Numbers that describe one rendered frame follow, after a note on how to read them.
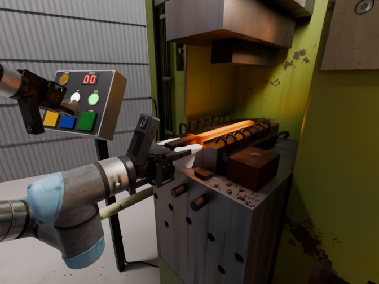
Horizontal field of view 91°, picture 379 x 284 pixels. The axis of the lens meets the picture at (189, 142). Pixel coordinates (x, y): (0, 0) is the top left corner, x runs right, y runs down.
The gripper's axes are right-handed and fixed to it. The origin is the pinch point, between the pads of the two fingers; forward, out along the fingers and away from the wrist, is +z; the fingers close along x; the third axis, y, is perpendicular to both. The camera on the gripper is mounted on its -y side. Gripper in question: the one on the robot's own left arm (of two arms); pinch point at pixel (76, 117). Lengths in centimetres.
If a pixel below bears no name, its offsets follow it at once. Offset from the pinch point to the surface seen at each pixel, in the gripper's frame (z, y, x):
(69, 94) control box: 5.1, 11.0, 14.5
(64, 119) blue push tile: 4.4, -0.4, 11.7
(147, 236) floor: 91, -67, 8
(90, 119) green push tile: 4.4, 0.7, -2.0
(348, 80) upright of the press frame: -6, 12, -79
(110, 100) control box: 6.7, 9.9, -7.0
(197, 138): -0.7, -2.7, -47.7
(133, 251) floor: 78, -74, 9
